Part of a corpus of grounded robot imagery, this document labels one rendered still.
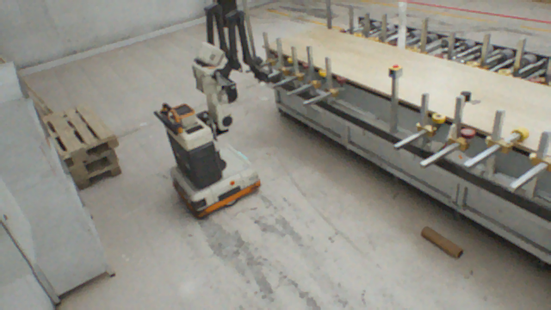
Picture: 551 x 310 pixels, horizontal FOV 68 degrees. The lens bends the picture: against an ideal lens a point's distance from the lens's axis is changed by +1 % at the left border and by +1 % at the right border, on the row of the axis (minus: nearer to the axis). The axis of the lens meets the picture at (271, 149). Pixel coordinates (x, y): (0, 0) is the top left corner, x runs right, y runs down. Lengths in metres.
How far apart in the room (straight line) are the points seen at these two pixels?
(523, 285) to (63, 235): 3.09
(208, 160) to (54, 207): 1.18
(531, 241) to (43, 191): 3.22
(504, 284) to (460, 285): 0.27
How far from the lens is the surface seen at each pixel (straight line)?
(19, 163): 2.92
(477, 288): 3.09
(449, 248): 3.20
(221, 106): 3.47
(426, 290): 3.01
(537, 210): 2.71
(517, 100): 3.29
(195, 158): 3.36
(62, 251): 3.29
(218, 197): 3.59
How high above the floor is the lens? 2.35
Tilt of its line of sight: 32 degrees down
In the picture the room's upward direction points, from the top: 9 degrees counter-clockwise
